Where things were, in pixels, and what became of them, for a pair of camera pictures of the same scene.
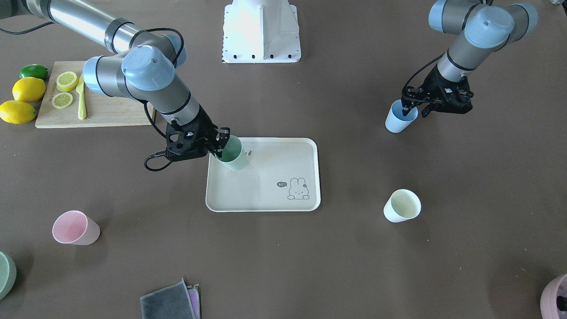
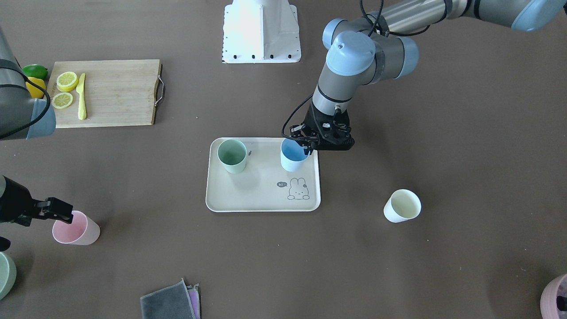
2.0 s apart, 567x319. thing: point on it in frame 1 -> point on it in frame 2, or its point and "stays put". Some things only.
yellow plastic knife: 82,111 stays put
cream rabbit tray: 282,175 stays put
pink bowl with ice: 553,303 stays put
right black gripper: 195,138 -> 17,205
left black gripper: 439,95 -> 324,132
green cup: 233,155 stays put
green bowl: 8,274 stays put
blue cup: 395,122 -> 293,157
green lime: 33,70 stays put
